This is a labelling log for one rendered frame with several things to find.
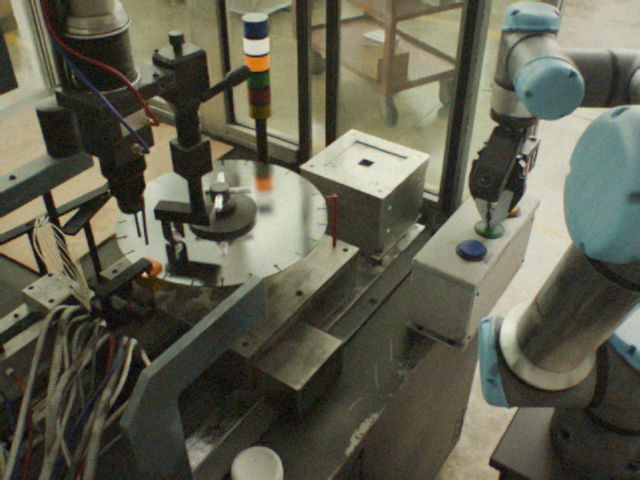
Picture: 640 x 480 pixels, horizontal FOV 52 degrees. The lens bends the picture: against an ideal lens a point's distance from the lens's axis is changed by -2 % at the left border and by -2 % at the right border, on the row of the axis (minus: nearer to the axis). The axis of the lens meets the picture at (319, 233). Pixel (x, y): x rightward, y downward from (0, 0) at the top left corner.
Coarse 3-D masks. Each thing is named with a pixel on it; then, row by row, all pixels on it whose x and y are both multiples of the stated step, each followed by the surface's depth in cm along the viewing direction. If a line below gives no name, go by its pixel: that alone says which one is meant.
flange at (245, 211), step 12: (228, 204) 103; (240, 204) 106; (252, 204) 106; (216, 216) 103; (228, 216) 103; (240, 216) 103; (252, 216) 103; (192, 228) 102; (204, 228) 101; (216, 228) 101; (228, 228) 101; (240, 228) 101
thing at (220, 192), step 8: (216, 184) 102; (224, 184) 102; (208, 192) 102; (216, 192) 101; (224, 192) 101; (232, 192) 102; (240, 192) 102; (248, 192) 102; (216, 200) 100; (224, 200) 102; (216, 208) 99
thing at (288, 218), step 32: (224, 160) 118; (160, 192) 110; (256, 192) 110; (288, 192) 110; (128, 224) 103; (160, 224) 103; (256, 224) 103; (288, 224) 103; (320, 224) 103; (128, 256) 97; (160, 256) 97; (192, 256) 97; (224, 256) 97; (256, 256) 97; (288, 256) 97
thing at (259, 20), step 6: (246, 18) 116; (252, 18) 116; (258, 18) 116; (264, 18) 116; (246, 24) 116; (252, 24) 115; (258, 24) 115; (264, 24) 116; (246, 30) 116; (252, 30) 116; (258, 30) 116; (264, 30) 117; (246, 36) 117; (252, 36) 116; (258, 36) 116; (264, 36) 117
